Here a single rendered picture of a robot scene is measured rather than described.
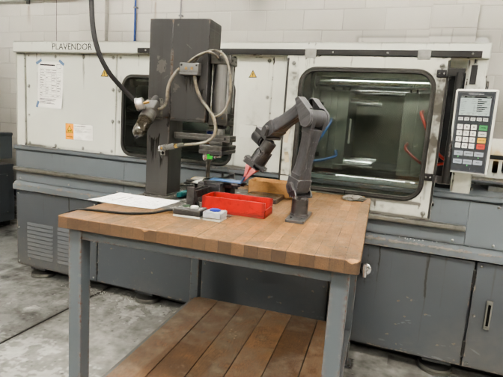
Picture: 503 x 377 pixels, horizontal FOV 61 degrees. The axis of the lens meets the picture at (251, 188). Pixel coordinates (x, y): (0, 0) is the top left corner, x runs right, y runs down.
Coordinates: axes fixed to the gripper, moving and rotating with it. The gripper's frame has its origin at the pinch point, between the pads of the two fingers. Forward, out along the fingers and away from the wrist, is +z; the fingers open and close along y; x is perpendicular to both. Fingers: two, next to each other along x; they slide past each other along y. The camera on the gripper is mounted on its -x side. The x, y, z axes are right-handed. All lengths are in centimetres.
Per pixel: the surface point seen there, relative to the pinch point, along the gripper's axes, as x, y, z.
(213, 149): 8.8, 15.9, -4.1
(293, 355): -8, -64, 53
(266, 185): -24.1, -6.4, 1.4
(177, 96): 4.7, 43.2, -12.3
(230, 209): 24.3, -6.7, 6.7
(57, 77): -77, 158, 41
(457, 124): -41, -60, -72
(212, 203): 24.0, 0.5, 9.5
